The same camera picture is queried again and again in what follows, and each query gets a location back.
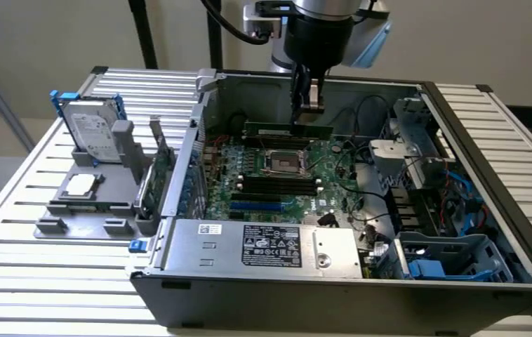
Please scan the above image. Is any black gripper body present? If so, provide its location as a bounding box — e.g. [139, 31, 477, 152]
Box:
[283, 15, 356, 68]

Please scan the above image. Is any green RAM stick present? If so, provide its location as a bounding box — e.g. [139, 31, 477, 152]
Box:
[243, 120, 335, 140]

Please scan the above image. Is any black RAM slot bank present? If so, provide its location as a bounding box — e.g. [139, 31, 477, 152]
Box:
[235, 174, 325, 197]
[241, 136, 315, 151]

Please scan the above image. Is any blue expansion slot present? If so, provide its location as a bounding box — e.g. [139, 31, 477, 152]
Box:
[228, 200, 283, 212]

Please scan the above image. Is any CPU socket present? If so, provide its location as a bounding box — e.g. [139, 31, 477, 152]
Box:
[261, 149, 313, 176]

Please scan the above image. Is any metal disk bay cage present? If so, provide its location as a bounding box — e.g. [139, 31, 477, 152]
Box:
[367, 97, 456, 192]

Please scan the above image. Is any green motherboard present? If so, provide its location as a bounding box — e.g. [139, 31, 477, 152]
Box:
[203, 135, 368, 226]

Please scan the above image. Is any green graphics card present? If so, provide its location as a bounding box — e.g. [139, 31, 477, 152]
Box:
[133, 117, 177, 219]

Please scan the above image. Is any silver power supply unit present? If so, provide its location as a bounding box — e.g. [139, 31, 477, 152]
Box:
[161, 218, 365, 280]

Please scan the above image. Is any grey parts rack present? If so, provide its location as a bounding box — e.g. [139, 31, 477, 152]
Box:
[33, 119, 177, 241]

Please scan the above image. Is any silver CPU chip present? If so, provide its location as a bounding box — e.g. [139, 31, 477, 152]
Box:
[64, 173, 97, 196]

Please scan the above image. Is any black open PC case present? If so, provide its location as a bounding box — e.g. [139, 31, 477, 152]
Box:
[128, 67, 532, 330]

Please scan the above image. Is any black wire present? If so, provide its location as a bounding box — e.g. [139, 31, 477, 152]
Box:
[339, 93, 395, 145]

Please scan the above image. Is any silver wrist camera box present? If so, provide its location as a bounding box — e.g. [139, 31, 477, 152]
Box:
[241, 2, 288, 40]

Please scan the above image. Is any black camera cable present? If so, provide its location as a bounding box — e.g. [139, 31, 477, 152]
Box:
[199, 0, 272, 46]

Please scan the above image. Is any black upright post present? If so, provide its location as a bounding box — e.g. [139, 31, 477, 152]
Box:
[127, 0, 160, 70]
[205, 10, 225, 72]

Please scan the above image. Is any blue data wire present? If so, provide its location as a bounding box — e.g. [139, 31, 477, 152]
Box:
[439, 167, 489, 235]

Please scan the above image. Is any hard disk with blue bracket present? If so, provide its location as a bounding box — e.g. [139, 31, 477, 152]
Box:
[49, 89, 129, 165]

